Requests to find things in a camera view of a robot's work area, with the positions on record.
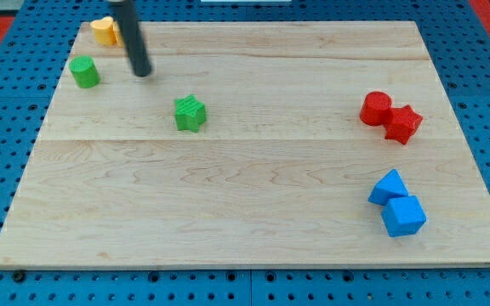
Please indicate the green star block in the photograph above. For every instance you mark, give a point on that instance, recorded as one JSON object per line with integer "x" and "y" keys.
{"x": 189, "y": 114}

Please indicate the red star block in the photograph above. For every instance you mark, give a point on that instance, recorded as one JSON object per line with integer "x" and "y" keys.
{"x": 402, "y": 123}

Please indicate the light wooden board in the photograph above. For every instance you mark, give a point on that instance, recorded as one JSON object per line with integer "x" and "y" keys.
{"x": 279, "y": 175}

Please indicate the red cylinder block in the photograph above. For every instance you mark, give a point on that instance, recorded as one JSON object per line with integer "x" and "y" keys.
{"x": 375, "y": 108}

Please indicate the blue triangular prism block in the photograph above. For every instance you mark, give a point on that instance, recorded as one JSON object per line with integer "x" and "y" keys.
{"x": 389, "y": 187}

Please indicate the blue cube block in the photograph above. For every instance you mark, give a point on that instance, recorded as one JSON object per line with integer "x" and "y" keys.
{"x": 403, "y": 216}

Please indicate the green cylinder block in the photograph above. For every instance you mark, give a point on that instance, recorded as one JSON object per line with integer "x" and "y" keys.
{"x": 84, "y": 71}

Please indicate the yellow heart block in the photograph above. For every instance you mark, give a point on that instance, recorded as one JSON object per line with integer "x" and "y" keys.
{"x": 107, "y": 32}

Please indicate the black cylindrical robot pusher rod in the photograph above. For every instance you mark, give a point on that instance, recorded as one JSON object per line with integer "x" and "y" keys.
{"x": 127, "y": 19}

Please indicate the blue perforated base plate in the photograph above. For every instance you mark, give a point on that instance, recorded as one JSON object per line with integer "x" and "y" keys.
{"x": 32, "y": 55}

